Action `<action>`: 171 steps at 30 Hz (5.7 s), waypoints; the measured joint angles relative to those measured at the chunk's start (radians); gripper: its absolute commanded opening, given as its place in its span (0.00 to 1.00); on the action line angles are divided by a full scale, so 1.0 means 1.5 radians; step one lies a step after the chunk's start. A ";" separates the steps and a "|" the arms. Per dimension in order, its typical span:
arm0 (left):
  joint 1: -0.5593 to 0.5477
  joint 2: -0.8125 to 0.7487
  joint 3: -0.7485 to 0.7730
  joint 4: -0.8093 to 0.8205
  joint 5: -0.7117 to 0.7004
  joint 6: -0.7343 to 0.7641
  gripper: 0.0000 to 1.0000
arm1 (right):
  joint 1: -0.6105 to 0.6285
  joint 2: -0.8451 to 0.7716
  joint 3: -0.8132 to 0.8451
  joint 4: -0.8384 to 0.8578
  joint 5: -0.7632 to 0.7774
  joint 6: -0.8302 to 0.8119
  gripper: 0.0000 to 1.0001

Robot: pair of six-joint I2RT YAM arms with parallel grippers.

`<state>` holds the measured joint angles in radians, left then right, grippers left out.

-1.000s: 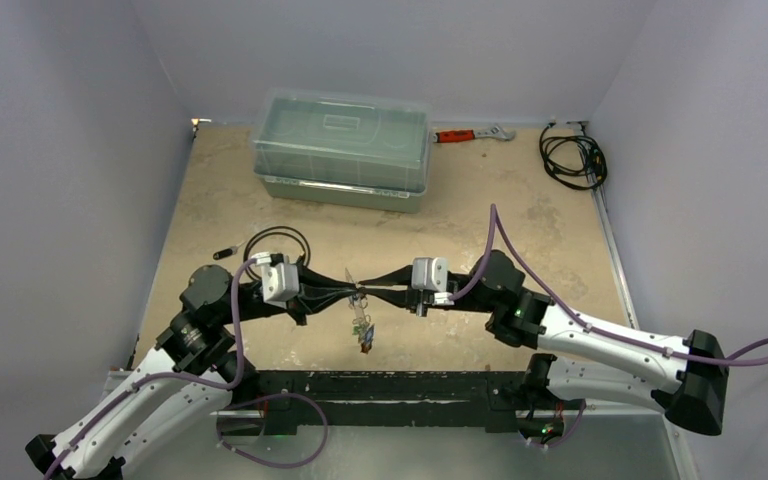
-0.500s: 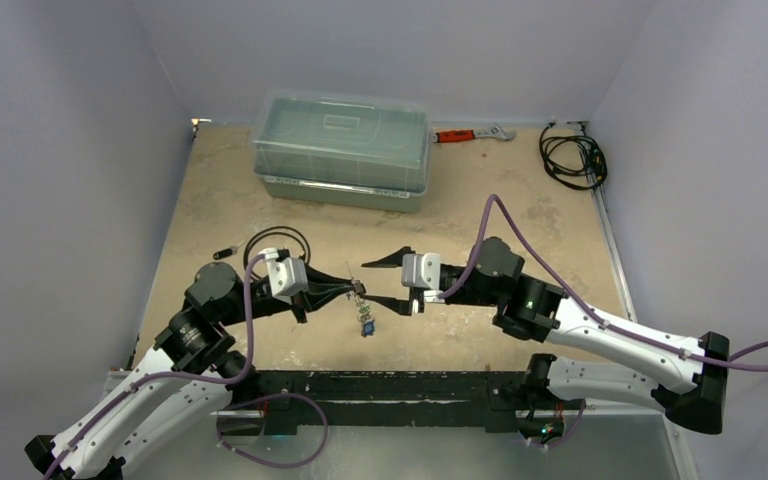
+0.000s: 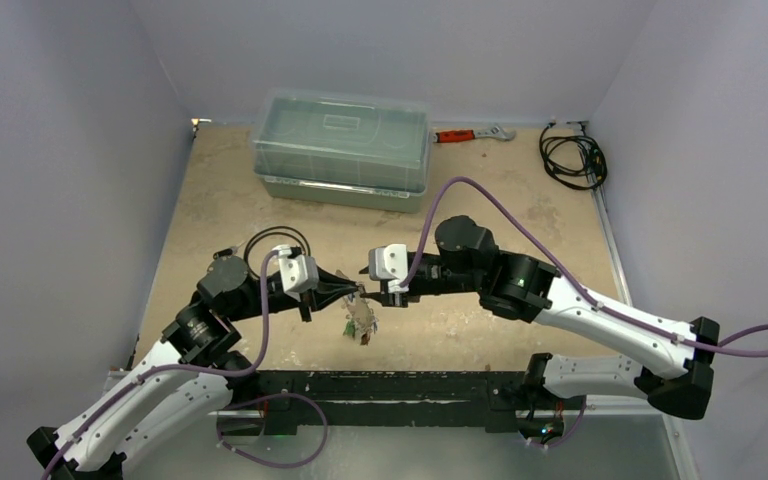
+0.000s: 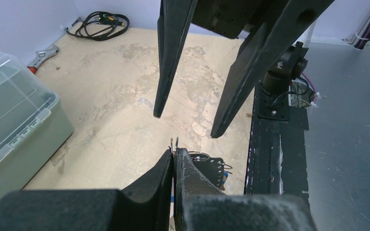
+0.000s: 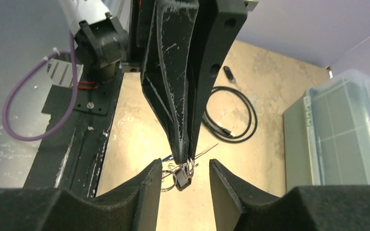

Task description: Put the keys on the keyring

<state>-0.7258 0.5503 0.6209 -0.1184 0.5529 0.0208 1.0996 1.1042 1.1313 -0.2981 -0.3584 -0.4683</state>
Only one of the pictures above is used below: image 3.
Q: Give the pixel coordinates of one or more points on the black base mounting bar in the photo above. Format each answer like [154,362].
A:
[282,401]

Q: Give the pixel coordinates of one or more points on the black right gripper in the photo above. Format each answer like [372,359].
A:
[393,296]

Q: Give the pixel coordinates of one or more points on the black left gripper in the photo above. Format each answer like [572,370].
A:
[328,288]

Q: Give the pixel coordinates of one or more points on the red handled adjustable wrench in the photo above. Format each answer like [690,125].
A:
[496,132]

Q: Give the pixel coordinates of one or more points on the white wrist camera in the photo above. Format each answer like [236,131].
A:
[298,271]
[389,265]

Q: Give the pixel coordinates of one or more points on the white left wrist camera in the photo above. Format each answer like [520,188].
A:
[298,271]

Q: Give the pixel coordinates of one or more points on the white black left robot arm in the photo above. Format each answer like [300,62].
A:
[212,349]

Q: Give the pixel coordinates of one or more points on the metal keyring plate with keys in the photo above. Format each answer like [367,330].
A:
[361,321]

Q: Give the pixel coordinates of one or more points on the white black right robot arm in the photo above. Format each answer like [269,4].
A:
[668,363]

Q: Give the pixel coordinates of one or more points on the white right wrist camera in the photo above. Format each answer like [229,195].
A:
[389,265]

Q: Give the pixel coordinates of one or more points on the green clear-lid storage box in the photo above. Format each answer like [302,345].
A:
[342,149]

